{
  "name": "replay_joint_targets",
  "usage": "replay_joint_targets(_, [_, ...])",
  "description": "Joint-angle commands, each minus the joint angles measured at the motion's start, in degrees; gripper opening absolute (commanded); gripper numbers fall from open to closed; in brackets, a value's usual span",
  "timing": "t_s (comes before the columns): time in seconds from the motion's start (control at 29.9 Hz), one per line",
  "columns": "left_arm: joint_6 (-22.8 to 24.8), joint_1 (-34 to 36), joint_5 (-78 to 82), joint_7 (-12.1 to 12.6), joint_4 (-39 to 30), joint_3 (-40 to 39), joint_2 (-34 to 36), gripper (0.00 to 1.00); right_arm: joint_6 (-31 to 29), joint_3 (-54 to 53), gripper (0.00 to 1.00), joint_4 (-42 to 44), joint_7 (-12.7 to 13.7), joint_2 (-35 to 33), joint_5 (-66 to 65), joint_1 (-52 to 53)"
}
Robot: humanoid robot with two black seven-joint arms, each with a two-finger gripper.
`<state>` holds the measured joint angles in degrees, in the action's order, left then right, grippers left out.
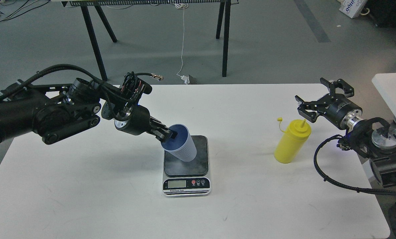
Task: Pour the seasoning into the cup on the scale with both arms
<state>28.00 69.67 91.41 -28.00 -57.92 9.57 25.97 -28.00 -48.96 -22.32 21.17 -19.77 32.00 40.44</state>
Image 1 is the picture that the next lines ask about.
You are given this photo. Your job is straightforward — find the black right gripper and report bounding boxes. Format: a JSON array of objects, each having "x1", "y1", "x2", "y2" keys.
[{"x1": 295, "y1": 78, "x2": 363, "y2": 130}]

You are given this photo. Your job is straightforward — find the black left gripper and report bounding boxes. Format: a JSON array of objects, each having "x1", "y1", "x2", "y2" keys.
[{"x1": 114, "y1": 106, "x2": 178, "y2": 142}]

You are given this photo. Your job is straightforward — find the blue ribbed plastic cup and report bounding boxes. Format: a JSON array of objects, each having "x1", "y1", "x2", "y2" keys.
[{"x1": 161, "y1": 124, "x2": 197, "y2": 162}]

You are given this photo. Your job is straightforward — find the yellow squeeze bottle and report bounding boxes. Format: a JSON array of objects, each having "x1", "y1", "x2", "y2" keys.
[{"x1": 274, "y1": 119, "x2": 311, "y2": 164}]

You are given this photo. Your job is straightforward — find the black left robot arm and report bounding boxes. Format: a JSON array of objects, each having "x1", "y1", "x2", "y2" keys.
[{"x1": 0, "y1": 64, "x2": 178, "y2": 145}]

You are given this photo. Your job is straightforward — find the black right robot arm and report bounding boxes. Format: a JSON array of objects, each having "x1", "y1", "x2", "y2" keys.
[{"x1": 295, "y1": 78, "x2": 396, "y2": 197}]

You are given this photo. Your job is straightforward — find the black digital kitchen scale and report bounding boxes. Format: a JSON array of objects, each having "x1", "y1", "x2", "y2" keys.
[{"x1": 162, "y1": 135, "x2": 212, "y2": 197}]

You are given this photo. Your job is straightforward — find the white power adapter on floor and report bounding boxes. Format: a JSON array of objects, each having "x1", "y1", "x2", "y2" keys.
[{"x1": 181, "y1": 75, "x2": 197, "y2": 85}]

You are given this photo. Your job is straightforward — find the white cardboard box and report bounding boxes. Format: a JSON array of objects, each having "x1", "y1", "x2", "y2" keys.
[{"x1": 338, "y1": 0, "x2": 370, "y2": 18}]

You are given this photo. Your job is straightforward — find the black trestle table background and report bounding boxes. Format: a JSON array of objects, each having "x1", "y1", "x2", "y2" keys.
[{"x1": 57, "y1": 0, "x2": 239, "y2": 80}]

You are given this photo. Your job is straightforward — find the white hanging cable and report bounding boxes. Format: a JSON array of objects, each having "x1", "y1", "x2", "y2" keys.
[{"x1": 175, "y1": 0, "x2": 189, "y2": 78}]

